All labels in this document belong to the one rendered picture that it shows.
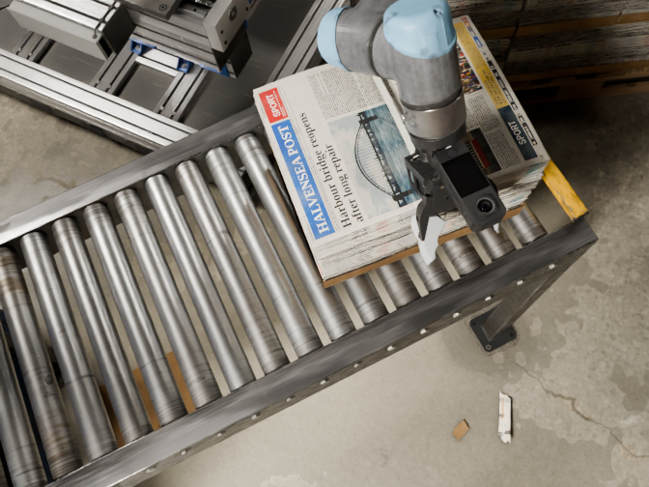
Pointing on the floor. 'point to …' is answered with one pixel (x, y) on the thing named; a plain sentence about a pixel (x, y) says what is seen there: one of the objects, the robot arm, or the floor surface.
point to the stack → (563, 44)
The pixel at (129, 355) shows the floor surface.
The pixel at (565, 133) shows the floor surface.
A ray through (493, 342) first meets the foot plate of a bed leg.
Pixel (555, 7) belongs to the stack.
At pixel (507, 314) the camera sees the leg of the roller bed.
